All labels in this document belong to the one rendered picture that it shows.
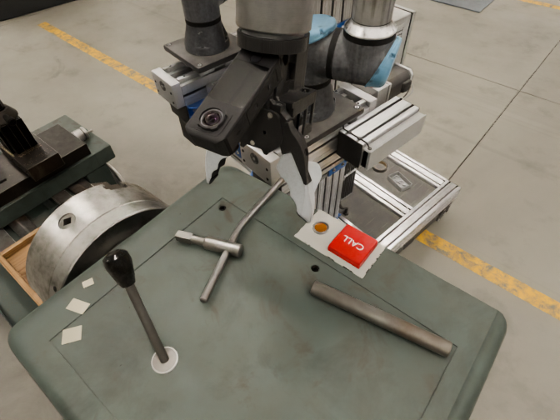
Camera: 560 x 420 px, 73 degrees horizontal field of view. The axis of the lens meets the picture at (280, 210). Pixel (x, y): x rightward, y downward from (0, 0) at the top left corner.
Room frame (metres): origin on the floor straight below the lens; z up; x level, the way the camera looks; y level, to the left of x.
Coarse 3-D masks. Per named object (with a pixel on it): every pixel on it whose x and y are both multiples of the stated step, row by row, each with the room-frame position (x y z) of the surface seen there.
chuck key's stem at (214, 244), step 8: (184, 232) 0.39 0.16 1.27; (176, 240) 0.38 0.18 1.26; (184, 240) 0.37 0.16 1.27; (192, 240) 0.37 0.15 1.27; (200, 240) 0.37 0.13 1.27; (208, 240) 0.37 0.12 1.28; (216, 240) 0.36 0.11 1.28; (224, 240) 0.37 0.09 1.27; (208, 248) 0.36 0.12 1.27; (216, 248) 0.35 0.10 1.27; (224, 248) 0.35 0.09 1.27; (232, 248) 0.35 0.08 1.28; (240, 248) 0.35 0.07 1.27; (240, 256) 0.34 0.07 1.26
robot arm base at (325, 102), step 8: (328, 80) 0.87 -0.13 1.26; (312, 88) 0.84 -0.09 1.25; (320, 88) 0.85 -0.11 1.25; (328, 88) 0.87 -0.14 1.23; (320, 96) 0.84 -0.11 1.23; (328, 96) 0.86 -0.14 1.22; (320, 104) 0.84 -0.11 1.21; (328, 104) 0.85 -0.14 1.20; (320, 112) 0.83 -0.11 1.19; (328, 112) 0.84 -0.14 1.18; (312, 120) 0.82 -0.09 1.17; (320, 120) 0.83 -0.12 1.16
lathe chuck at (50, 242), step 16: (80, 192) 0.52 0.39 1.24; (96, 192) 0.52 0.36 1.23; (112, 192) 0.53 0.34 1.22; (128, 192) 0.54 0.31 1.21; (144, 192) 0.57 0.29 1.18; (64, 208) 0.48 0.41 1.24; (80, 208) 0.48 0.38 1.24; (96, 208) 0.48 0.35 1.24; (112, 208) 0.48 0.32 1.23; (48, 224) 0.45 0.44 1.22; (80, 224) 0.44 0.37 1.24; (32, 240) 0.43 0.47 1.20; (48, 240) 0.42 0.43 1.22; (64, 240) 0.41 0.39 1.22; (32, 256) 0.41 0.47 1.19; (48, 256) 0.40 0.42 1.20; (32, 272) 0.39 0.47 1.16; (48, 272) 0.37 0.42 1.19; (32, 288) 0.38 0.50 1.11; (48, 288) 0.35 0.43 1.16
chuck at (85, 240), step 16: (128, 208) 0.48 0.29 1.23; (144, 208) 0.49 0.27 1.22; (160, 208) 0.51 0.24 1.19; (96, 224) 0.44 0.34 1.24; (112, 224) 0.44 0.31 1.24; (128, 224) 0.46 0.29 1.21; (144, 224) 0.48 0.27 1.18; (80, 240) 0.41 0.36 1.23; (96, 240) 0.41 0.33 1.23; (112, 240) 0.43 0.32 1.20; (64, 256) 0.39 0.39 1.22; (80, 256) 0.38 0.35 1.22; (96, 256) 0.40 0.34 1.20; (64, 272) 0.36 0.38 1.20; (80, 272) 0.37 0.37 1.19
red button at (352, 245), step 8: (344, 232) 0.38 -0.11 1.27; (352, 232) 0.38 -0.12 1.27; (360, 232) 0.38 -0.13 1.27; (336, 240) 0.36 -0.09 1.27; (344, 240) 0.36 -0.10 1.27; (352, 240) 0.36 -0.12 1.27; (360, 240) 0.36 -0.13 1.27; (368, 240) 0.36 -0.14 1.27; (376, 240) 0.36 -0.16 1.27; (328, 248) 0.35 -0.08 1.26; (336, 248) 0.35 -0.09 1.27; (344, 248) 0.35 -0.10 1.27; (352, 248) 0.35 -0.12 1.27; (360, 248) 0.35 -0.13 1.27; (368, 248) 0.35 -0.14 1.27; (344, 256) 0.33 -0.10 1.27; (352, 256) 0.33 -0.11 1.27; (360, 256) 0.33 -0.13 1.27; (368, 256) 0.34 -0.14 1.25; (352, 264) 0.32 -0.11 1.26; (360, 264) 0.32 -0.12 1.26
